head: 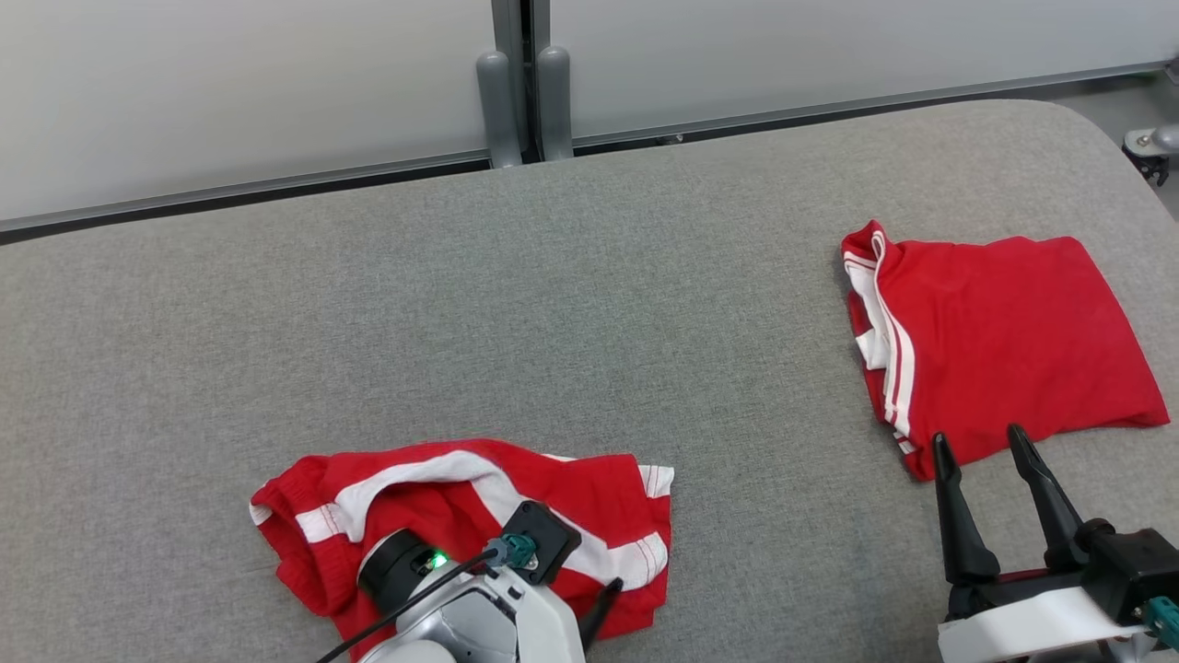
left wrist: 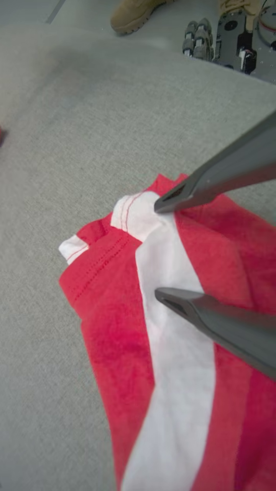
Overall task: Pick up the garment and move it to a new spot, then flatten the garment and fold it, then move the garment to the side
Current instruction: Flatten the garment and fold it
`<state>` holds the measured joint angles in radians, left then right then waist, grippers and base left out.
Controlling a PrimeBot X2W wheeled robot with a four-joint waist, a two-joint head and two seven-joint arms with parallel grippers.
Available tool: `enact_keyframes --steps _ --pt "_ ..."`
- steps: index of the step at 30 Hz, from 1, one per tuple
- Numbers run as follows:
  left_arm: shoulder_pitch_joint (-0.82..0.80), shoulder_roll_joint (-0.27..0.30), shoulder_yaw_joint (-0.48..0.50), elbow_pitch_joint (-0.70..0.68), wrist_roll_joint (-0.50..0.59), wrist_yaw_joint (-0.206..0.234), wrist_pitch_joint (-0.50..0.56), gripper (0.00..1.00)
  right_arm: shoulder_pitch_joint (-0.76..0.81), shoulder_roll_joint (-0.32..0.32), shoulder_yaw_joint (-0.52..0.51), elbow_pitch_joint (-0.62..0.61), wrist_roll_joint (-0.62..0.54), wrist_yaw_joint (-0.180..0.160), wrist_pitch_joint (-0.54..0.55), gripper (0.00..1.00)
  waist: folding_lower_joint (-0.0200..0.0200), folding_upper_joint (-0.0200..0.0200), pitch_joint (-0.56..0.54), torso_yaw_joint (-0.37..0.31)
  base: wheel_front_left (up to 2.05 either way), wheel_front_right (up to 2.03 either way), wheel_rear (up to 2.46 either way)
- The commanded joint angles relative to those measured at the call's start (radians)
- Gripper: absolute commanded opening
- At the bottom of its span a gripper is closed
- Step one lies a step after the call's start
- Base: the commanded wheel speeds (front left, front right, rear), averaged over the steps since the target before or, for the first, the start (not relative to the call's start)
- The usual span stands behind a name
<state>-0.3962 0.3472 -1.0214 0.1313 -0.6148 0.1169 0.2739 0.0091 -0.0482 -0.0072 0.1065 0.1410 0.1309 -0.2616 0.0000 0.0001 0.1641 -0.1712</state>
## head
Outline grey partition post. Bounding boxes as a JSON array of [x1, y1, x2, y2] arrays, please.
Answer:
[[491, 0, 552, 167]]

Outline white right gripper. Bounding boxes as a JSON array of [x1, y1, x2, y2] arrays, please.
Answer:
[[932, 424, 1152, 663]]

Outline red shorts with white trim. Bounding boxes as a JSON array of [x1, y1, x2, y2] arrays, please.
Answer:
[[249, 438, 675, 663]]

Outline red and white jersey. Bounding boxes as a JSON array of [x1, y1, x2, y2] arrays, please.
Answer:
[[841, 219, 1171, 483]]

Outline caster wheel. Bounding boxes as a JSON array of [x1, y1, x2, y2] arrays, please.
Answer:
[[1122, 122, 1179, 187]]

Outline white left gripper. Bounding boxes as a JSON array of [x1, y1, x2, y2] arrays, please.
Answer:
[[465, 566, 625, 663]]

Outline grey partition base rail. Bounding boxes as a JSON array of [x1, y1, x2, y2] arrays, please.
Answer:
[[0, 147, 492, 245], [571, 60, 1179, 148]]

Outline grey cylindrical post bumper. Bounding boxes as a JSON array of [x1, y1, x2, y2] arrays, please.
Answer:
[[475, 51, 522, 170], [537, 46, 575, 162]]

